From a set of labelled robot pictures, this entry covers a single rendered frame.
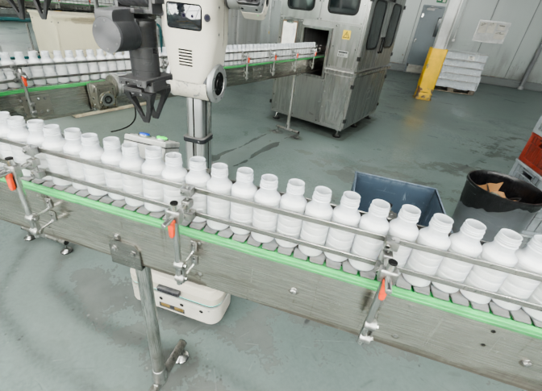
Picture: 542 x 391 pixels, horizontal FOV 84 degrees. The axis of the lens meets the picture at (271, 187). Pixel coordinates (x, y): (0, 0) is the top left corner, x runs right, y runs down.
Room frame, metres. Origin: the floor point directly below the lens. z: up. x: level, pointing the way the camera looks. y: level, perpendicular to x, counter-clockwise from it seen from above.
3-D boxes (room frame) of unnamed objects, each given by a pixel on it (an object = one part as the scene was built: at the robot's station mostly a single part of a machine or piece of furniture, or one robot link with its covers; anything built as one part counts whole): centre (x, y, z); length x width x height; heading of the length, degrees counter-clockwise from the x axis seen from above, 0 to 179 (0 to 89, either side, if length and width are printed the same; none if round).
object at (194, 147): (1.34, 0.37, 0.74); 0.11 x 0.11 x 0.40; 77
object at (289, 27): (4.59, 0.00, 1.22); 0.23 x 0.04 x 0.32; 58
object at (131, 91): (0.66, 0.29, 1.28); 0.07 x 0.07 x 0.09; 76
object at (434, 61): (7.60, -3.35, 0.55); 0.40 x 0.40 x 1.10; 76
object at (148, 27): (0.66, 0.29, 1.41); 0.07 x 0.06 x 0.07; 167
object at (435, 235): (0.50, -0.34, 1.08); 0.06 x 0.06 x 0.17
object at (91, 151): (0.69, 0.47, 1.08); 0.06 x 0.06 x 0.17
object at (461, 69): (9.33, -4.70, 0.50); 1.24 x 1.03 x 1.00; 79
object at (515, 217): (1.82, -1.53, 0.32); 0.45 x 0.45 x 0.64
